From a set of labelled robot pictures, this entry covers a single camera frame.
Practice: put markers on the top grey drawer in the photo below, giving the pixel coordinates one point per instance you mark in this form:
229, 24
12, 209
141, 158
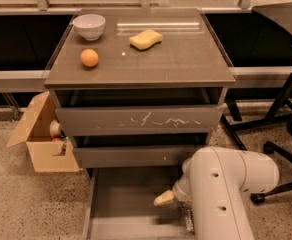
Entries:
106, 121

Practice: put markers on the cardboard box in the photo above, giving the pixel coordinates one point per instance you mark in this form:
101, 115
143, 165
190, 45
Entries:
47, 154

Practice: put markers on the yellow sponge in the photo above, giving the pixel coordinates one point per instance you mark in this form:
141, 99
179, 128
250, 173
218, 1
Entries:
145, 39

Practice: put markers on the grey drawer cabinet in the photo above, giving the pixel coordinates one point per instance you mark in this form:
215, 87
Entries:
186, 69

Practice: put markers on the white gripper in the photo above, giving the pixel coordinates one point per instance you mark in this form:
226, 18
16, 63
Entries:
182, 189

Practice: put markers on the orange fruit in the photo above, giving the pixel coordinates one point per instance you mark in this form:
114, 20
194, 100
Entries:
89, 57

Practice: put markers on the white ceramic bowl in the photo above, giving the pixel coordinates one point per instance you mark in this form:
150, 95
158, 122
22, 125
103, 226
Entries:
89, 26

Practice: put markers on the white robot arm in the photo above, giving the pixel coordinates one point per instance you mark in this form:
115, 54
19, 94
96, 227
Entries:
212, 183

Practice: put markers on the clear plastic water bottle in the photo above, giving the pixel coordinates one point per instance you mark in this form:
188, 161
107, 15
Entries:
188, 219

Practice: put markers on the middle grey drawer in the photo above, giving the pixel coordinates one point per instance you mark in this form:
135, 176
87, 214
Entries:
134, 156

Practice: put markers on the black office chair base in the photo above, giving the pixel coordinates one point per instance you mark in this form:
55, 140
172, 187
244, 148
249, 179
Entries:
278, 119

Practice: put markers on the white cup in box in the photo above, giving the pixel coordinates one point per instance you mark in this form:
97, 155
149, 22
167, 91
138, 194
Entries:
55, 129

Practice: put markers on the bottom grey drawer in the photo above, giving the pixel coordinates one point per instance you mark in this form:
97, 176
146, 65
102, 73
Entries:
121, 205

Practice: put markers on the grey drawer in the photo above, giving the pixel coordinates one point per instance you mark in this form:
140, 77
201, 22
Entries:
121, 205
134, 156
106, 121

